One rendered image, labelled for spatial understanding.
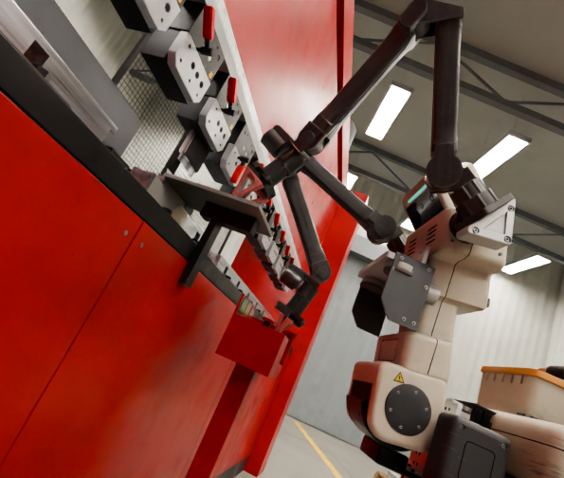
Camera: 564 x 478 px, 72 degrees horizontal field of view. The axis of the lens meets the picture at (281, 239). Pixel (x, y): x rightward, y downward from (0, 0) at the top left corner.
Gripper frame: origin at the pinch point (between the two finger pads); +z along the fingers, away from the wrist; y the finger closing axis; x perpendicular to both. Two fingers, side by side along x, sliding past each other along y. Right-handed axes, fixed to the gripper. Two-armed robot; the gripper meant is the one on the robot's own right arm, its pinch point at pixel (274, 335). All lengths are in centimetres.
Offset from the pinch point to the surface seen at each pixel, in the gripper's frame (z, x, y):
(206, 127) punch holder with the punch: -29, 41, 40
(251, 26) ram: -59, 46, 49
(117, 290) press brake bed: 13, 56, 18
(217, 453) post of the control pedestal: 33.6, 8.1, -8.6
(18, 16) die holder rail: -9, 89, 38
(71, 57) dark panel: -26, 38, 95
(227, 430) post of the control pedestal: 27.6, 8.1, -7.1
